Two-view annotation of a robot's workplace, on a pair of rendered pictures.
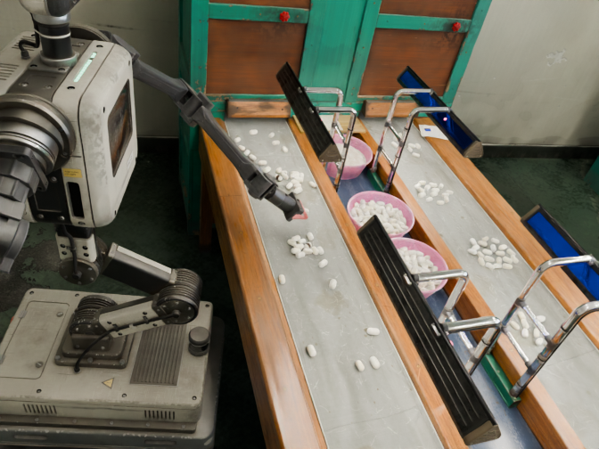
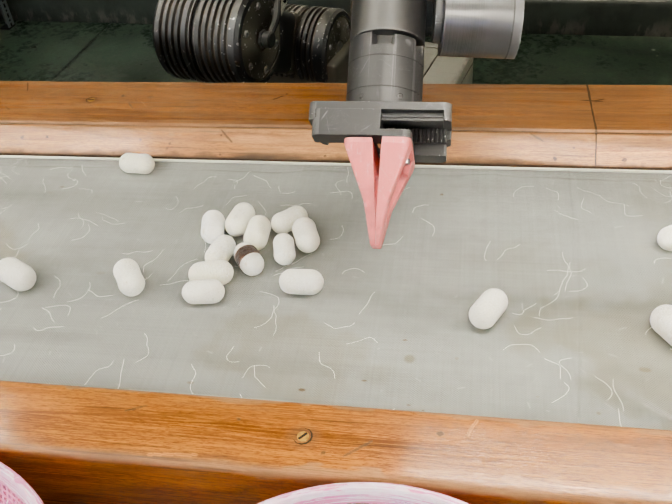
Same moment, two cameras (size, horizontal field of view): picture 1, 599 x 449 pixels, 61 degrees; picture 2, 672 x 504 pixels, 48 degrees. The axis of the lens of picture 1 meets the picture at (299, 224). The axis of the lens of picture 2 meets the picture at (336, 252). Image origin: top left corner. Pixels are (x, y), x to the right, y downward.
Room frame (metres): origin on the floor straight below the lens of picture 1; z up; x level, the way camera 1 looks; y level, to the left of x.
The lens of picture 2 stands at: (1.65, -0.38, 1.14)
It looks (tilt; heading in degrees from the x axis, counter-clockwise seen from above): 40 degrees down; 125
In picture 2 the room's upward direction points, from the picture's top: 5 degrees counter-clockwise
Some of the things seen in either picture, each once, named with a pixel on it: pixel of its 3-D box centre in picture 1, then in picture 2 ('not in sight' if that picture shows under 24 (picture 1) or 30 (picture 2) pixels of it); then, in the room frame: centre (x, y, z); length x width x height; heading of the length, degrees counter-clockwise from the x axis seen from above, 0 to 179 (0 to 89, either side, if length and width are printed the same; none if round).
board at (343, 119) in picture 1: (329, 124); not in sight; (2.18, -0.04, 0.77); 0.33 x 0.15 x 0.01; 113
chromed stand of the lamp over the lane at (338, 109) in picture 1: (318, 147); not in sight; (1.74, -0.01, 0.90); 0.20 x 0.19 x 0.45; 23
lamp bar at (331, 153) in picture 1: (306, 106); not in sight; (1.71, 0.06, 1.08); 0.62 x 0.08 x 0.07; 23
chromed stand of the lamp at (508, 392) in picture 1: (548, 331); not in sight; (1.01, -0.76, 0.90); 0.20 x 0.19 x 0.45; 23
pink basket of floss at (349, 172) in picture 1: (341, 158); not in sight; (1.98, -0.13, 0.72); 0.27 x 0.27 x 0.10
